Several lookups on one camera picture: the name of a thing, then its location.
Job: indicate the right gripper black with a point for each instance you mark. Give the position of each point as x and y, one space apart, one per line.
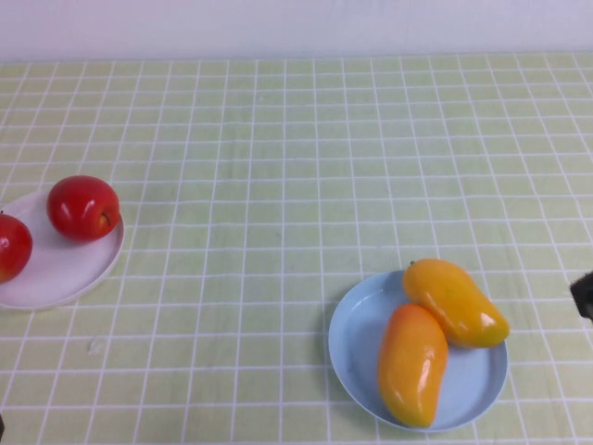
584 296

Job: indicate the orange tinted yellow mango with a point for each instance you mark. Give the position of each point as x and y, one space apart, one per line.
412 366

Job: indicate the red apple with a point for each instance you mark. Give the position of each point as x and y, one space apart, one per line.
83 208
14 250

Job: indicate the green checked tablecloth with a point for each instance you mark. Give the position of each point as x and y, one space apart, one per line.
417 139

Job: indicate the white round plate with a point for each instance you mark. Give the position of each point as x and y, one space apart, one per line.
60 269

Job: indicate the light blue round plate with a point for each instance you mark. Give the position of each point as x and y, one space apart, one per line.
354 324

